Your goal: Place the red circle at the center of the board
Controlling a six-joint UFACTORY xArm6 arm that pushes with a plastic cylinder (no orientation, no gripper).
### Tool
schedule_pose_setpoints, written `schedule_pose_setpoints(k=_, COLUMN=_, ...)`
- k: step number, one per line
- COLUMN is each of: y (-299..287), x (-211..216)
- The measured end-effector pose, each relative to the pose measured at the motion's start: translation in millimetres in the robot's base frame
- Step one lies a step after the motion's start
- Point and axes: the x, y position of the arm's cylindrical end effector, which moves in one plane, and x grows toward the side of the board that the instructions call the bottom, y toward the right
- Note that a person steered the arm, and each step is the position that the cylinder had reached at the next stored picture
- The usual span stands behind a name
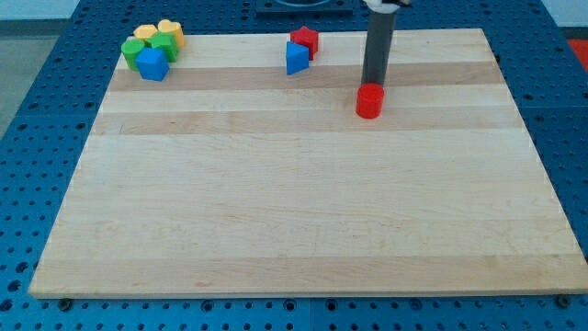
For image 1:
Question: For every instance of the red cylinder block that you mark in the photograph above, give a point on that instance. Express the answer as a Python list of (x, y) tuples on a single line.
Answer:
[(369, 100)]

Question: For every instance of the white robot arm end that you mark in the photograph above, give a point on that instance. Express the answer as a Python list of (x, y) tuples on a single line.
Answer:
[(387, 6)]

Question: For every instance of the wooden board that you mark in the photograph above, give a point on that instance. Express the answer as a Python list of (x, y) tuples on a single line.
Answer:
[(231, 178)]

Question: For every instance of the blue triangle block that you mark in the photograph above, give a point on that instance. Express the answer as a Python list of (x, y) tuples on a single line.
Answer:
[(297, 58)]

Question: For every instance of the red star block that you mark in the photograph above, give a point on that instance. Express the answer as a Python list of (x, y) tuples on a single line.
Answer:
[(307, 37)]

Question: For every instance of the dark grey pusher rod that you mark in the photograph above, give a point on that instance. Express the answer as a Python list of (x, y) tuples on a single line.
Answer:
[(377, 49)]

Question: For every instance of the blue cube block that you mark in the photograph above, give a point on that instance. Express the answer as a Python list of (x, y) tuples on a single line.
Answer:
[(152, 64)]

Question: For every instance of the green star block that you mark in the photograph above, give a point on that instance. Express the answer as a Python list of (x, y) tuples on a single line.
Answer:
[(166, 43)]

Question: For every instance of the yellow heart block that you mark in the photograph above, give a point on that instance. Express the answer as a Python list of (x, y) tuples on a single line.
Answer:
[(174, 28)]

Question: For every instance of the yellow hexagon block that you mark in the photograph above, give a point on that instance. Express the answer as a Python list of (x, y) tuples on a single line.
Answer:
[(144, 32)]

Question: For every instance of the green cylinder block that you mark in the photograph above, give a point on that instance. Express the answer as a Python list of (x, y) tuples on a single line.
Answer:
[(130, 50)]

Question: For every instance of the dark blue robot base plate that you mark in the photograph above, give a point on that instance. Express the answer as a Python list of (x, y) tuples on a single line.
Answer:
[(275, 8)]

